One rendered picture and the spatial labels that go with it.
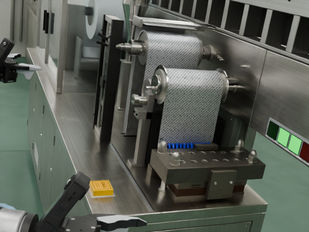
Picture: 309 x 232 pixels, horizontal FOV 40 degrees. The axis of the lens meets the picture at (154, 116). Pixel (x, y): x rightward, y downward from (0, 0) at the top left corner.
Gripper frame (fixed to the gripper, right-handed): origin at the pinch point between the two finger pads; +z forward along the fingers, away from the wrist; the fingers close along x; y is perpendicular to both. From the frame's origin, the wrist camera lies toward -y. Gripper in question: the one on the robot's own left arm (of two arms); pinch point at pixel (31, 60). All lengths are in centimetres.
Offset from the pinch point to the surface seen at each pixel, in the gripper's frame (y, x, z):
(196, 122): 3, 64, 32
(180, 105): -4, 59, 25
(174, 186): 20, 74, 13
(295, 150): -8, 104, 29
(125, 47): -13.4, 24.7, 26.4
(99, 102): 19.0, 11.5, 31.7
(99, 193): 25, 59, -9
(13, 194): 135, -72, 52
